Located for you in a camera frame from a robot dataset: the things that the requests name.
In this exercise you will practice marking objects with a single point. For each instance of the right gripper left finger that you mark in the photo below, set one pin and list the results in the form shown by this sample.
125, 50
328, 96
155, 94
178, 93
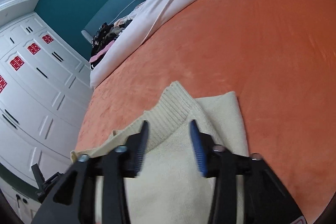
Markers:
136, 146

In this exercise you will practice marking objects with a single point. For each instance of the cream knit cardigan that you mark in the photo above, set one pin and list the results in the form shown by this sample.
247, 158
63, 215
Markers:
169, 188

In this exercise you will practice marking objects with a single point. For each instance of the orange velvet bedspread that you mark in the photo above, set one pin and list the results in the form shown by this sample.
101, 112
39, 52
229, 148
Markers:
278, 56

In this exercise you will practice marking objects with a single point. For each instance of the dark clothes pile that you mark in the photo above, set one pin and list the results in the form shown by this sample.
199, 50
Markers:
105, 37

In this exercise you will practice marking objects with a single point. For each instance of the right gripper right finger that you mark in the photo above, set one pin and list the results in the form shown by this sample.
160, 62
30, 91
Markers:
207, 159

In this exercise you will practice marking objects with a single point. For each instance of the white wardrobe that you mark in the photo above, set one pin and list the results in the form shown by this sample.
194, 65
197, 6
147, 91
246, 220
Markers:
45, 94

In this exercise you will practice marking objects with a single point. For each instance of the pale pink duvet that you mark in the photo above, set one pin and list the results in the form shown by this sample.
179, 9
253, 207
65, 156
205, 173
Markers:
149, 18

